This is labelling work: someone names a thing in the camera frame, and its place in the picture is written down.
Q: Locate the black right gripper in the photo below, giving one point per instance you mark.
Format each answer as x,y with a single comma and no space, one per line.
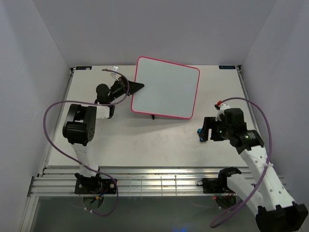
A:
209,123

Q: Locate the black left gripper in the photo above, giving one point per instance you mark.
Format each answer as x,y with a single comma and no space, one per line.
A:
134,87

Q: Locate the blue bone-shaped eraser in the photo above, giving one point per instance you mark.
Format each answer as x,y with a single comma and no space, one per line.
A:
200,134

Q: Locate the pink-framed whiteboard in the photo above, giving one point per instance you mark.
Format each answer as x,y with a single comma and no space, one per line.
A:
170,89

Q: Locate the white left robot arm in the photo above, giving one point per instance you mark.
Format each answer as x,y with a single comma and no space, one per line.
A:
80,123

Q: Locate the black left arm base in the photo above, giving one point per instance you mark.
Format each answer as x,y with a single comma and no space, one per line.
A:
93,185

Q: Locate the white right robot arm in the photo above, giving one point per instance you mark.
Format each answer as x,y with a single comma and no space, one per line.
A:
275,210

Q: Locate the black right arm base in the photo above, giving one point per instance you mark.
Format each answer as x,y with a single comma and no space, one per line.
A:
223,196

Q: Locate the right blue table label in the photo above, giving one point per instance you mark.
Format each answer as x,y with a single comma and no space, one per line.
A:
226,67

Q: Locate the blue table label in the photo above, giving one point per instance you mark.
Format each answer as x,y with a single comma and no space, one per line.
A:
83,67
226,67

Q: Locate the left blue table label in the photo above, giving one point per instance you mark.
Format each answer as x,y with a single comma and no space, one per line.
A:
83,67

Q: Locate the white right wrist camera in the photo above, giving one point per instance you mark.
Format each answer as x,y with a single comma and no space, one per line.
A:
220,107

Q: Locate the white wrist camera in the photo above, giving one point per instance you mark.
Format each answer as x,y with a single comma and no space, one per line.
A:
113,72
220,107

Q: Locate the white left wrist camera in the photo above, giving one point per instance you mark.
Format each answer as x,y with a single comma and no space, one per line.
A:
113,72

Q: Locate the aluminium table edge rail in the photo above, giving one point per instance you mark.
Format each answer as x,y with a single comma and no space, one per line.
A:
132,182

